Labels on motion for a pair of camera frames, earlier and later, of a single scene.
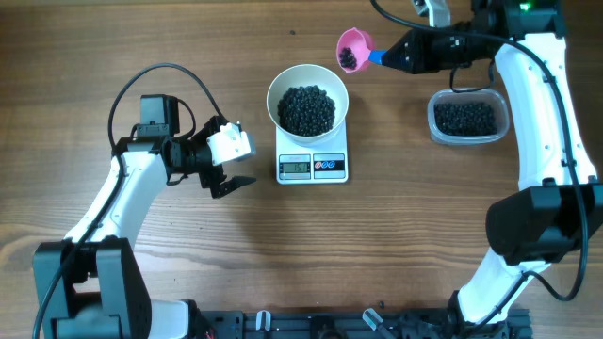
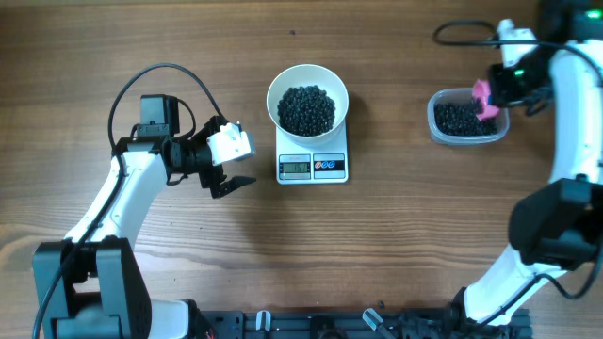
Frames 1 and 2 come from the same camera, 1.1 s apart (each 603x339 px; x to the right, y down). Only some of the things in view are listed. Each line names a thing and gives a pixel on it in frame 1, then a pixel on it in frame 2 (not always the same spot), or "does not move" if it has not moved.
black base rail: [353, 324] does not move
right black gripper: [419, 58] → [504, 93]
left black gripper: [210, 178] does not move
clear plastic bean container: [467, 119] does not move
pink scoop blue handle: [354, 49] → [481, 89]
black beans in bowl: [306, 110] does not move
